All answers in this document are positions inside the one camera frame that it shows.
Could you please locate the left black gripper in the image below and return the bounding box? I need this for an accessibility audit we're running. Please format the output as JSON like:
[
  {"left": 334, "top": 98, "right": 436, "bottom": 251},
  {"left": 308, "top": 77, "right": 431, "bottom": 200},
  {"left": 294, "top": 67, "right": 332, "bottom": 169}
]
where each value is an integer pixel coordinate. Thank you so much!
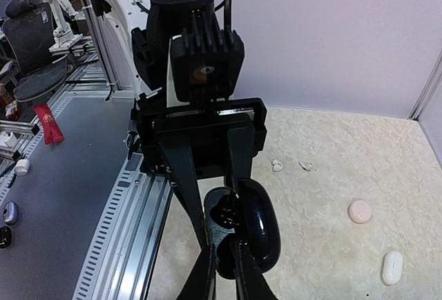
[{"left": 127, "top": 97, "right": 267, "bottom": 247}]

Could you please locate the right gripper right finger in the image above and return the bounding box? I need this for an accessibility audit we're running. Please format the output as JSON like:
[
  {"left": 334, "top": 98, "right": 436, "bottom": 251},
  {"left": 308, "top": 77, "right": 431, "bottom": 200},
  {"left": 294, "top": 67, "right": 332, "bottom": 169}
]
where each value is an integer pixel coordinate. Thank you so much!
[{"left": 233, "top": 241, "right": 276, "bottom": 300}]

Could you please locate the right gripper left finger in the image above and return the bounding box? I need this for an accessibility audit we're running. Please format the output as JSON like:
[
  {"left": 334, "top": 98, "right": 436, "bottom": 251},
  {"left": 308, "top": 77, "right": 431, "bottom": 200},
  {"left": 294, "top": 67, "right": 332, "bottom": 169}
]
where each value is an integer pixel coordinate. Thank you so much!
[{"left": 176, "top": 245, "right": 216, "bottom": 300}]

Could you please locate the black charging case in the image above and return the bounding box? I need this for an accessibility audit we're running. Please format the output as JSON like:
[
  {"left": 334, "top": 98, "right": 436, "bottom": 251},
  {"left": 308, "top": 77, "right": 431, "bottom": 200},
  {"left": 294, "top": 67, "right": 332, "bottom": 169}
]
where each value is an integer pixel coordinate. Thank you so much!
[{"left": 204, "top": 179, "right": 281, "bottom": 280}]

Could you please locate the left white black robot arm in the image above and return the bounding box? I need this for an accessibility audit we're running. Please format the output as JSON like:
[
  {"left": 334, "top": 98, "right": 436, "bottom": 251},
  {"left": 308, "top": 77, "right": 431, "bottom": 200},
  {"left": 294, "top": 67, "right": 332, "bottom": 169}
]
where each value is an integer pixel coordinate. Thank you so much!
[{"left": 92, "top": 0, "right": 278, "bottom": 256}]

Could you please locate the pinkish white round case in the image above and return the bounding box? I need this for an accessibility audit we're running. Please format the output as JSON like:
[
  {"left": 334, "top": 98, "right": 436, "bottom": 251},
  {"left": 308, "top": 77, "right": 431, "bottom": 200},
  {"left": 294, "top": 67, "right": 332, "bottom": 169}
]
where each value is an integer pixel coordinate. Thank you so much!
[{"left": 347, "top": 200, "right": 372, "bottom": 225}]

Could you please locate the white oval charging case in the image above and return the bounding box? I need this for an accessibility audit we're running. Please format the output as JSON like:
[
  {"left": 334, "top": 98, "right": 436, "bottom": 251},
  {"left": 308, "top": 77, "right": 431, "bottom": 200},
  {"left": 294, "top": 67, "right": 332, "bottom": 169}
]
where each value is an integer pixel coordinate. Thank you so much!
[{"left": 381, "top": 250, "right": 403, "bottom": 285}]

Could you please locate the white case on bench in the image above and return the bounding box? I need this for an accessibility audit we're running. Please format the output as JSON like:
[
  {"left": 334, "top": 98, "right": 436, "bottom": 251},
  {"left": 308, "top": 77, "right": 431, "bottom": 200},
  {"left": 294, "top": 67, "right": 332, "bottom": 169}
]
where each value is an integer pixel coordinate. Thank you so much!
[{"left": 14, "top": 158, "right": 30, "bottom": 176}]

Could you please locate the black case on bench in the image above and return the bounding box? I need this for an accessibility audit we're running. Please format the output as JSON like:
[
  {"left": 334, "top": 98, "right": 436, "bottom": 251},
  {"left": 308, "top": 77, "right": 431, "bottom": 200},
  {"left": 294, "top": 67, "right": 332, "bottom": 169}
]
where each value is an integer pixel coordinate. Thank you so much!
[{"left": 0, "top": 225, "right": 13, "bottom": 250}]

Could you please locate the blue charging case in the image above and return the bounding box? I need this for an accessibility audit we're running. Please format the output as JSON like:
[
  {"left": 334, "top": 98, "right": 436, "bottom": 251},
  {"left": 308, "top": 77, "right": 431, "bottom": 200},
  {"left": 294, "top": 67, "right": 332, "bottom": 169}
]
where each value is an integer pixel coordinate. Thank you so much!
[{"left": 3, "top": 200, "right": 19, "bottom": 226}]

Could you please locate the white earbud pair left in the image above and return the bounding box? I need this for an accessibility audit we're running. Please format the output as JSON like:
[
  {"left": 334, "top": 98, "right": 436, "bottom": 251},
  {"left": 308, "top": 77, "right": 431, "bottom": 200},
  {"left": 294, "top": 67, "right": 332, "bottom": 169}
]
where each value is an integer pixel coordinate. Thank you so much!
[{"left": 271, "top": 159, "right": 284, "bottom": 172}]

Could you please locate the clear earbud on table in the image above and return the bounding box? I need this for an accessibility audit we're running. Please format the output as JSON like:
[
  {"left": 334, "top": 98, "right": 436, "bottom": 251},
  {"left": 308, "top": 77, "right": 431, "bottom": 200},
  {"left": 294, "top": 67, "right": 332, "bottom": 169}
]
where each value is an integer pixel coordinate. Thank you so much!
[{"left": 298, "top": 160, "right": 314, "bottom": 171}]

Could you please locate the red cloth pouch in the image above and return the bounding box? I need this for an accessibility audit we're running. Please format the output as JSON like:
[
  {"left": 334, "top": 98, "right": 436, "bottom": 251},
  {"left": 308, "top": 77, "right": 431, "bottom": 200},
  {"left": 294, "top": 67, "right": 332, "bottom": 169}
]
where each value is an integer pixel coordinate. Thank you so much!
[{"left": 33, "top": 104, "right": 64, "bottom": 145}]

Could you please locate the grey office chair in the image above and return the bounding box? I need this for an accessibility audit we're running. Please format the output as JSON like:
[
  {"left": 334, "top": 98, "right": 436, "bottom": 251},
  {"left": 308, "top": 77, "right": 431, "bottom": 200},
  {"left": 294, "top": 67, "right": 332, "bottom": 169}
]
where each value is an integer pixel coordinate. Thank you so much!
[{"left": 2, "top": 0, "right": 68, "bottom": 102}]

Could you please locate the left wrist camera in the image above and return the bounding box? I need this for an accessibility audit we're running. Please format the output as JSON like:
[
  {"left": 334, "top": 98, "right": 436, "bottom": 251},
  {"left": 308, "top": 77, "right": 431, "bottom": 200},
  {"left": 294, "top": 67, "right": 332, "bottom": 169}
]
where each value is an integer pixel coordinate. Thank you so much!
[{"left": 166, "top": 11, "right": 245, "bottom": 107}]

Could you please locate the aluminium front rail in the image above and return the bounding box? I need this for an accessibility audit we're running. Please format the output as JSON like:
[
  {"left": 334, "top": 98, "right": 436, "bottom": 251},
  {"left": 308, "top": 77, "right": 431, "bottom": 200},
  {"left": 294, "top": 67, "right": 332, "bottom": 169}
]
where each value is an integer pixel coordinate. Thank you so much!
[{"left": 73, "top": 164, "right": 172, "bottom": 299}]

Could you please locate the right aluminium corner post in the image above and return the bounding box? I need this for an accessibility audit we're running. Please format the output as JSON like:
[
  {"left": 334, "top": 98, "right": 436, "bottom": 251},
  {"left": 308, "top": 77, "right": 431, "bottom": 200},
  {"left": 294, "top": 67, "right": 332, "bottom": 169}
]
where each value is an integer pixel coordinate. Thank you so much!
[{"left": 408, "top": 51, "right": 442, "bottom": 121}]

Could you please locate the aluminium corner post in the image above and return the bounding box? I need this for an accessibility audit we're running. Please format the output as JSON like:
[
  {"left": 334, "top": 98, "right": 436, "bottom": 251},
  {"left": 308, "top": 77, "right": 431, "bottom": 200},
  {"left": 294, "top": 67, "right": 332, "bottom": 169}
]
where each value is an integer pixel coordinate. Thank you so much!
[
  {"left": 81, "top": 0, "right": 131, "bottom": 102},
  {"left": 408, "top": 51, "right": 442, "bottom": 121}
]

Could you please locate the left aluminium corner post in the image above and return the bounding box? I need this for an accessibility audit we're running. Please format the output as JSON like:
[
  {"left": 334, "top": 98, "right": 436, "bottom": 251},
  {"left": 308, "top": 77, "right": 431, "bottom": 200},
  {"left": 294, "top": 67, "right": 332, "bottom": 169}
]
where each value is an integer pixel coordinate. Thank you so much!
[{"left": 81, "top": 0, "right": 131, "bottom": 102}]

